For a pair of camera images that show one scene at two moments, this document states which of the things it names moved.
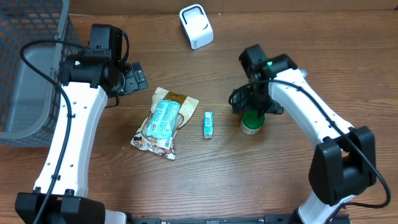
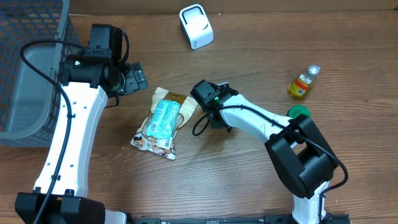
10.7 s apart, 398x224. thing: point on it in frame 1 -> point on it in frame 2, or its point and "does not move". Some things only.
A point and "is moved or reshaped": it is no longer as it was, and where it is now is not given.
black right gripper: x=244 y=102 -> x=222 y=126
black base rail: x=236 y=219 does not move
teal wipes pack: x=163 y=117 does not move
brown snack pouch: x=165 y=147 does not move
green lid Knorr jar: x=250 y=123 is moved or reshaped
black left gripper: x=131 y=81 does not move
